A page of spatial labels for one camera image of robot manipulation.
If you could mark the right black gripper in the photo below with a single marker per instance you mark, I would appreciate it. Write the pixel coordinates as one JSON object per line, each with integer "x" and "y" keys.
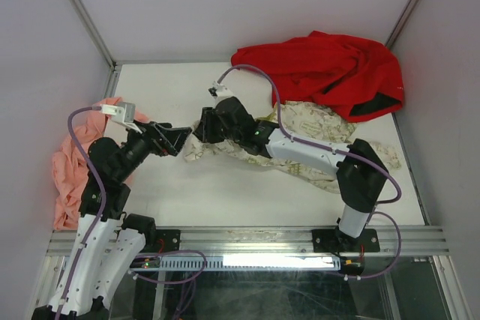
{"x": 204, "y": 130}

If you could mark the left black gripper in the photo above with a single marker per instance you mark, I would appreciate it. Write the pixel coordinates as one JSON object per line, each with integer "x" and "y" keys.
{"x": 162, "y": 138}

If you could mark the cream green patterned jacket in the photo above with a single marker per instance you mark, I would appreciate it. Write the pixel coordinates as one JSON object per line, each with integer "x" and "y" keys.
{"x": 305, "y": 119}

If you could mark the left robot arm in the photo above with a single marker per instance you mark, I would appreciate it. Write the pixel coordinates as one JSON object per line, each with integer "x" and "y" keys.
{"x": 106, "y": 242}

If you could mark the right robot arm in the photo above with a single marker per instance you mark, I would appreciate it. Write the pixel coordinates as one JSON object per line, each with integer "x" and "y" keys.
{"x": 358, "y": 170}

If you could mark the pink garment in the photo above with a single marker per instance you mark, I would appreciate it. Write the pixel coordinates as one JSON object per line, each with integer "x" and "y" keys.
{"x": 70, "y": 170}

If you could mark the red garment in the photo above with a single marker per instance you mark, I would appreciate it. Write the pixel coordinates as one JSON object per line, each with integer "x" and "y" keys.
{"x": 357, "y": 78}

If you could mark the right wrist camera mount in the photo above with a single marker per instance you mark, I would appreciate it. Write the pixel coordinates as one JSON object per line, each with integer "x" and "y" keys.
{"x": 220, "y": 92}

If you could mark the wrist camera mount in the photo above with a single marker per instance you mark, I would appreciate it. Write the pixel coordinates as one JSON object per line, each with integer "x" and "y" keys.
{"x": 220, "y": 92}
{"x": 122, "y": 113}

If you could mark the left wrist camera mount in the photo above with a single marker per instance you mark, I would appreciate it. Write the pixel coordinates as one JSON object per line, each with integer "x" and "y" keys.
{"x": 122, "y": 113}

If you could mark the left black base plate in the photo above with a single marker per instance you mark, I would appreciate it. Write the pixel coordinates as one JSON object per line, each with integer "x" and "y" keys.
{"x": 166, "y": 240}

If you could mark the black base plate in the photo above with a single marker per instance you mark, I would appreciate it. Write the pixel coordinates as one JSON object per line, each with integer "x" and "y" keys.
{"x": 331, "y": 240}
{"x": 166, "y": 240}

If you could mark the white slotted cable duct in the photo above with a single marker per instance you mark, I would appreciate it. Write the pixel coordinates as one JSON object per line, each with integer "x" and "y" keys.
{"x": 238, "y": 262}

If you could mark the left aluminium corner post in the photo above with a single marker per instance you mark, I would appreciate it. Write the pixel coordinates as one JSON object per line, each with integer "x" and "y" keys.
{"x": 92, "y": 30}

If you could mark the aluminium corner post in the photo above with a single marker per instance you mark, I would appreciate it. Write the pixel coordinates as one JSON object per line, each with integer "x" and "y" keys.
{"x": 92, "y": 30}
{"x": 401, "y": 23}

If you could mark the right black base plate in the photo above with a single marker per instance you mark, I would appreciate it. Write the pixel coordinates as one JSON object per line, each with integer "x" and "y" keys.
{"x": 331, "y": 240}

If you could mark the right aluminium corner post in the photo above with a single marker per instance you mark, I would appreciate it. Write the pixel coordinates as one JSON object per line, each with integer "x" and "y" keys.
{"x": 401, "y": 23}

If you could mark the aluminium front rail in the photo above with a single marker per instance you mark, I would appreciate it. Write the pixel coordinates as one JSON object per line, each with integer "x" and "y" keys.
{"x": 414, "y": 241}

